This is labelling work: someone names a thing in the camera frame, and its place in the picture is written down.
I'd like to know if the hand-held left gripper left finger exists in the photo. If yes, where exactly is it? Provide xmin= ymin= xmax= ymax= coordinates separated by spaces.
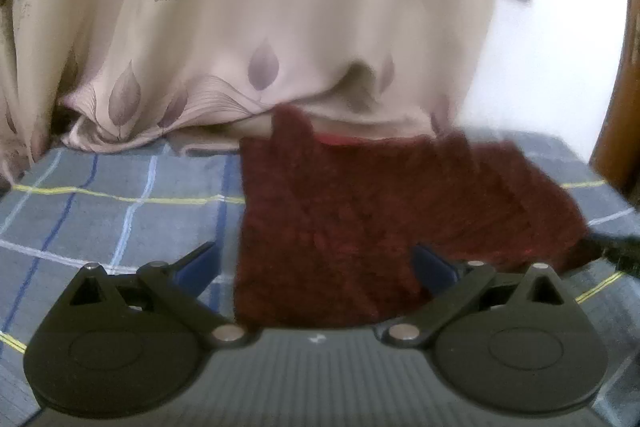
xmin=68 ymin=241 xmax=249 ymax=351

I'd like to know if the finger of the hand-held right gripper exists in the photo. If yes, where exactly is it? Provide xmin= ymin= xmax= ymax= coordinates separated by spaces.
xmin=584 ymin=231 xmax=640 ymax=279

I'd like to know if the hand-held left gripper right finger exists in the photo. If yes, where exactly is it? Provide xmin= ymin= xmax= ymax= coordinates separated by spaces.
xmin=386 ymin=244 xmax=569 ymax=351

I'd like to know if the dark red knitted garment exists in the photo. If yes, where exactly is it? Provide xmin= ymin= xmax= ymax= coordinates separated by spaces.
xmin=232 ymin=106 xmax=595 ymax=332

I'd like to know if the blue-grey plaid bedsheet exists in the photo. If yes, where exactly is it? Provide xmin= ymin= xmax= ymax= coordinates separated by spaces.
xmin=0 ymin=126 xmax=640 ymax=410

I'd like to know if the beige leaf print curtain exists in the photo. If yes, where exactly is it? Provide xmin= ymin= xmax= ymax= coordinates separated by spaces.
xmin=0 ymin=0 xmax=507 ymax=188

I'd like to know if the brown wooden door frame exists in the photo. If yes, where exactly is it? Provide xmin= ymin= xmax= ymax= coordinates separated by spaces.
xmin=589 ymin=0 xmax=640 ymax=200

